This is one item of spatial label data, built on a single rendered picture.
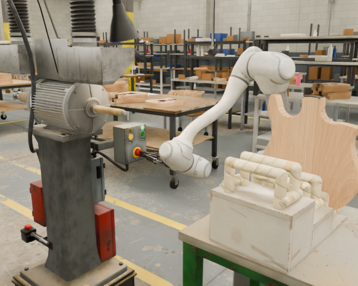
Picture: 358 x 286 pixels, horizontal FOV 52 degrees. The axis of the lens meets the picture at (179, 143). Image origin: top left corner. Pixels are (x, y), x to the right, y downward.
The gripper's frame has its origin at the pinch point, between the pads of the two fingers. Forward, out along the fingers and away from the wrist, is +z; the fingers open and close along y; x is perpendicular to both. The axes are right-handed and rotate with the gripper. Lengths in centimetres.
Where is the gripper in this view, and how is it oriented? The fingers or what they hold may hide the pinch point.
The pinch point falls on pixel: (145, 154)
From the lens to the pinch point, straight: 197.0
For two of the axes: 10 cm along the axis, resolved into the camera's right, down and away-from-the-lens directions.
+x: 0.0, -9.7, -2.5
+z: -7.7, -1.6, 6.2
